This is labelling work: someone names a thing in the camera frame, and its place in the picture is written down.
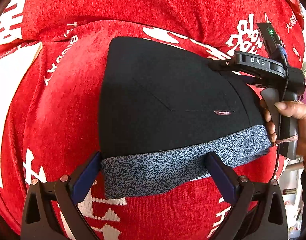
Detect black pants grey waistband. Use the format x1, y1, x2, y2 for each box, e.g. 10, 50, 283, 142
99, 37, 270, 199

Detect right hand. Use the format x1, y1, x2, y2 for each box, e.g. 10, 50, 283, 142
260, 99, 306, 172

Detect red blanket white characters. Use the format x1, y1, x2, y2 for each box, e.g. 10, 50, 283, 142
0, 0, 305, 239

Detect white cloth sheet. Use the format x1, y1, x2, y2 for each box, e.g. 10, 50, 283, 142
0, 42, 43, 188

